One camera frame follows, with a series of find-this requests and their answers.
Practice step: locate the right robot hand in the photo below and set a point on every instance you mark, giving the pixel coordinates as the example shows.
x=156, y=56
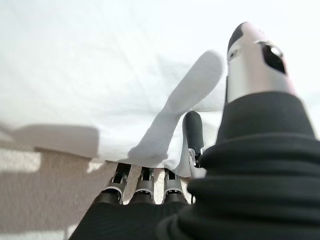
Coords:
x=250, y=175

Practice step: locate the white duvet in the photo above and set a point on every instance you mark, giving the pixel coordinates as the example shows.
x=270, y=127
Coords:
x=87, y=75

